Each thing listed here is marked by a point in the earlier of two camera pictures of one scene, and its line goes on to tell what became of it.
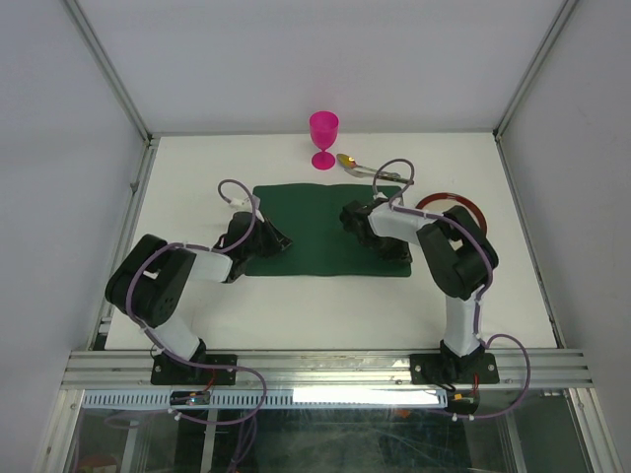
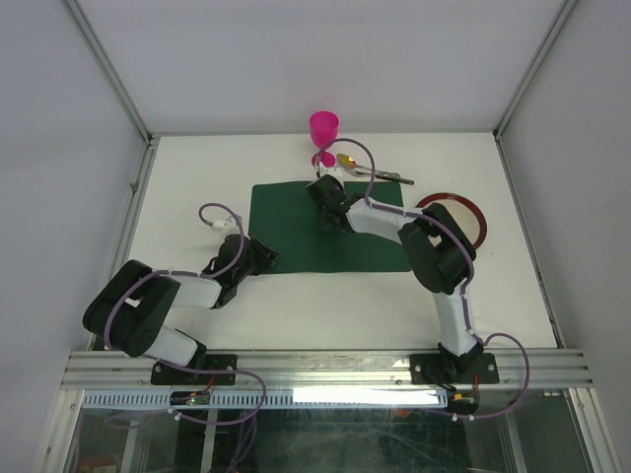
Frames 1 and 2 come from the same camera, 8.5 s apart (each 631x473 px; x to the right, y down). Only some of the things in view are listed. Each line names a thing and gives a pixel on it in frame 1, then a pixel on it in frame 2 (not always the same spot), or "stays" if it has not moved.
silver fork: x=383 y=174 stays
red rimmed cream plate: x=438 y=203 stays
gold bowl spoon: x=348 y=162 stays
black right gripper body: x=387 y=249 to x=322 y=217
